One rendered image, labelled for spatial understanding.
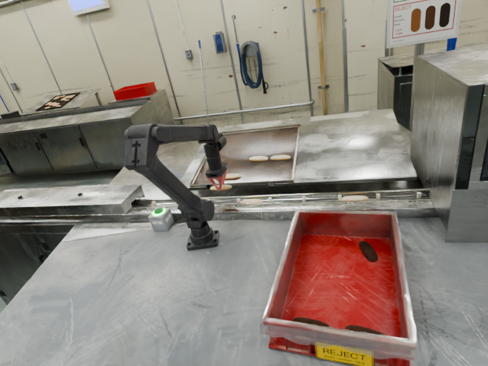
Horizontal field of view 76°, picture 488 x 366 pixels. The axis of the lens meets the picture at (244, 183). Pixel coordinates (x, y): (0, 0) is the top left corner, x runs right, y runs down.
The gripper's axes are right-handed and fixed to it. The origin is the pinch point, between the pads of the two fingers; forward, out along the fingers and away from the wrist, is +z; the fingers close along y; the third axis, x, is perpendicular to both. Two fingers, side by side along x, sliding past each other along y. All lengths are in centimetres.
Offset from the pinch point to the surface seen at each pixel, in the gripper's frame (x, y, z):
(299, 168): -31.9, 18.9, 3.1
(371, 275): -57, -38, 11
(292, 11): 1, 370, -59
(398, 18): -81, 82, -47
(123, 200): 46.1, -6.5, 1.2
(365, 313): -54, -52, 11
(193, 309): -6, -54, 11
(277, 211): -25.4, -9.5, 7.2
